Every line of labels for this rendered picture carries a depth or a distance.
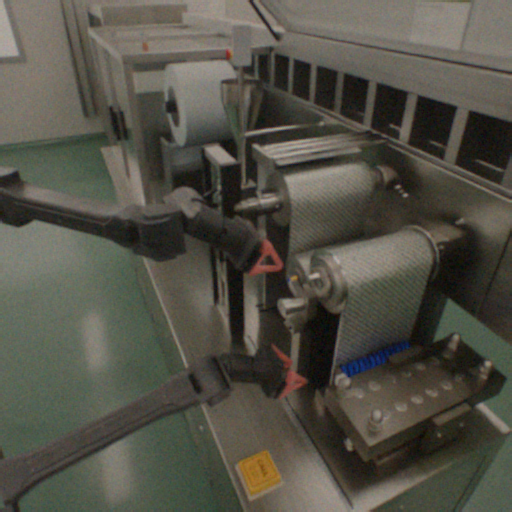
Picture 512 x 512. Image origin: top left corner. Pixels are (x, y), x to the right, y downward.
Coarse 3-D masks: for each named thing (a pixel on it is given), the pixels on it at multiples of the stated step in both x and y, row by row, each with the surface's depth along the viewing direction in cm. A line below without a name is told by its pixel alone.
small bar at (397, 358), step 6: (414, 348) 99; (420, 348) 99; (396, 354) 97; (402, 354) 97; (408, 354) 97; (414, 354) 97; (420, 354) 98; (390, 360) 96; (396, 360) 96; (402, 360) 96; (408, 360) 97; (396, 366) 96
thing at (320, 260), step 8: (424, 240) 92; (320, 256) 87; (312, 264) 91; (320, 264) 87; (328, 264) 84; (328, 272) 85; (336, 272) 83; (336, 280) 83; (336, 288) 83; (336, 296) 84; (328, 304) 88; (336, 304) 86
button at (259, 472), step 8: (256, 456) 89; (264, 456) 89; (240, 464) 87; (248, 464) 87; (256, 464) 87; (264, 464) 87; (272, 464) 87; (248, 472) 86; (256, 472) 86; (264, 472) 86; (272, 472) 86; (248, 480) 84; (256, 480) 84; (264, 480) 84; (272, 480) 85; (248, 488) 84; (256, 488) 83; (264, 488) 84
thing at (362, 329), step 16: (416, 288) 94; (368, 304) 89; (384, 304) 91; (400, 304) 94; (416, 304) 97; (352, 320) 89; (368, 320) 92; (384, 320) 95; (400, 320) 98; (352, 336) 93; (368, 336) 95; (384, 336) 98; (400, 336) 102; (336, 352) 93; (352, 352) 96; (368, 352) 99
